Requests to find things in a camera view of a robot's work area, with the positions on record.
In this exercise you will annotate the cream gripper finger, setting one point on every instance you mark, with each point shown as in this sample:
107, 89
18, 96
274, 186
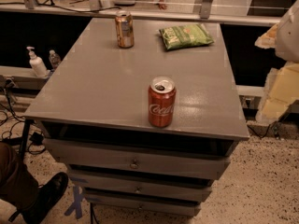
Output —
281, 89
268, 39

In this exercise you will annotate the red coke can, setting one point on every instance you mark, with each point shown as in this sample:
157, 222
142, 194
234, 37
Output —
161, 101

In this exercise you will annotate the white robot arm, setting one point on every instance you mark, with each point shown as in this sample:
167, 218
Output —
287, 43

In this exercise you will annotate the gold soda can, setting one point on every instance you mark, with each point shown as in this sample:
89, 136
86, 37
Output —
124, 29

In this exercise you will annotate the green chip bag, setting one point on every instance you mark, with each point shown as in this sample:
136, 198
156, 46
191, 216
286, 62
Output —
185, 36

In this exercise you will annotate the top drawer knob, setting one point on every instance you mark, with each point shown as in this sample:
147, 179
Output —
134, 164

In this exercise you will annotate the drawer knob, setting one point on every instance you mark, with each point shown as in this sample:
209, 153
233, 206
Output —
137, 190
134, 164

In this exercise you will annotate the middle drawer knob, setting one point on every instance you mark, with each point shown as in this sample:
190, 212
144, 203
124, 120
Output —
137, 190

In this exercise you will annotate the grey drawer cabinet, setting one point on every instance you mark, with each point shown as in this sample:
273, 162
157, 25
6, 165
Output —
94, 114

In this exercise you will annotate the small clear bottle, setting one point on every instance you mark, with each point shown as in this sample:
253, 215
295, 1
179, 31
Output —
54, 58

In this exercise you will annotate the white pump bottle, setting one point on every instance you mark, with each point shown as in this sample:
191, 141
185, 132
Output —
37, 63

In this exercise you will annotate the blue tape cross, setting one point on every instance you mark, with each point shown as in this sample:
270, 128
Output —
78, 207

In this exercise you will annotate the black shoe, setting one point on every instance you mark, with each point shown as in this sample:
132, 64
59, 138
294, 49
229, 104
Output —
48, 196

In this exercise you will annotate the brown trouser leg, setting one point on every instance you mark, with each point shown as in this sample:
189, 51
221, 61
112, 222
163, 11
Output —
17, 186

